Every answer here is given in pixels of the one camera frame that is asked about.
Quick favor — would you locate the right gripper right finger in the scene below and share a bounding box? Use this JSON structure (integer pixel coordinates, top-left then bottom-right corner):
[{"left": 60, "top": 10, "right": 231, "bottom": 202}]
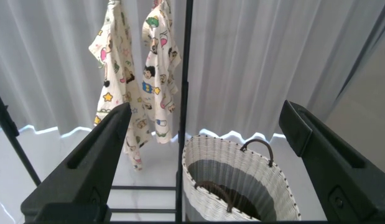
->
[{"left": 278, "top": 100, "right": 385, "bottom": 223}]

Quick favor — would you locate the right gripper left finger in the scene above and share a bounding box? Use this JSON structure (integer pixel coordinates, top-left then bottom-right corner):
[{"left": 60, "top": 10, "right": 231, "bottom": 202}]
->
[{"left": 20, "top": 102, "right": 132, "bottom": 223}]

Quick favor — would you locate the cream printed garment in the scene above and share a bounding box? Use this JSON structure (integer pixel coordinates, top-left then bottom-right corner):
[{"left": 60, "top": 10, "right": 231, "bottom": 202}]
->
[
  {"left": 88, "top": 0, "right": 153, "bottom": 171},
  {"left": 141, "top": 0, "right": 182, "bottom": 145}
]

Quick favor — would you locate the white laundry basket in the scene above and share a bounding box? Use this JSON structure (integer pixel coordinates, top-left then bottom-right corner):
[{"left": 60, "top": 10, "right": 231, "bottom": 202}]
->
[{"left": 181, "top": 134, "right": 302, "bottom": 222}]

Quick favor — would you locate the black clothes rack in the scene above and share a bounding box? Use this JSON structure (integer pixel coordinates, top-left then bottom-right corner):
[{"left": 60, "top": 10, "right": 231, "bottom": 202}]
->
[{"left": 0, "top": 0, "right": 195, "bottom": 223}]

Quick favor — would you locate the white curtain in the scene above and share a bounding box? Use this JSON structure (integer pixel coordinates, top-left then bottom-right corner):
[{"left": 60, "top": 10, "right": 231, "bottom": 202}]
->
[{"left": 0, "top": 0, "right": 385, "bottom": 141}]

